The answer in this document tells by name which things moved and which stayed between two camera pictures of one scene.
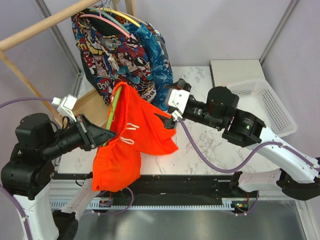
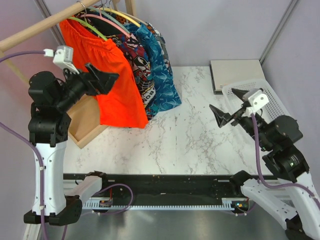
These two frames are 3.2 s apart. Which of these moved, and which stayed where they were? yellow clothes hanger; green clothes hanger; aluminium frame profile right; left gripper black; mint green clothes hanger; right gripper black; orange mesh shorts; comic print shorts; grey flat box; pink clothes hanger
Moved: green clothes hanger; left gripper black; right gripper black; orange mesh shorts
Stayed: comic print shorts; mint green clothes hanger; yellow clothes hanger; grey flat box; aluminium frame profile right; pink clothes hanger
